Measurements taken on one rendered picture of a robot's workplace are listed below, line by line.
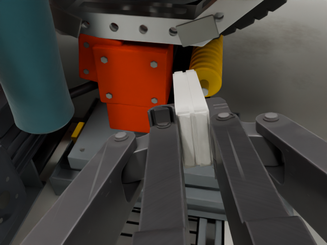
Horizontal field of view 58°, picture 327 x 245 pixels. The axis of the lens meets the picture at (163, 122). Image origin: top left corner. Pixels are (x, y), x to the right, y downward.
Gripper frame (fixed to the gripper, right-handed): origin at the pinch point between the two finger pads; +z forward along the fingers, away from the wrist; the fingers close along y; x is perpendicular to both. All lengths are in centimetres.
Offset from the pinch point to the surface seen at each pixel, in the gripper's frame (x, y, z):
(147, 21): 2.3, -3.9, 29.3
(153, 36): 0.1, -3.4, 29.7
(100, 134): -28, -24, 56
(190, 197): -41, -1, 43
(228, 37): -27, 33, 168
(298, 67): -41, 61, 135
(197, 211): -46, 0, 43
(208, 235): -52, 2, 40
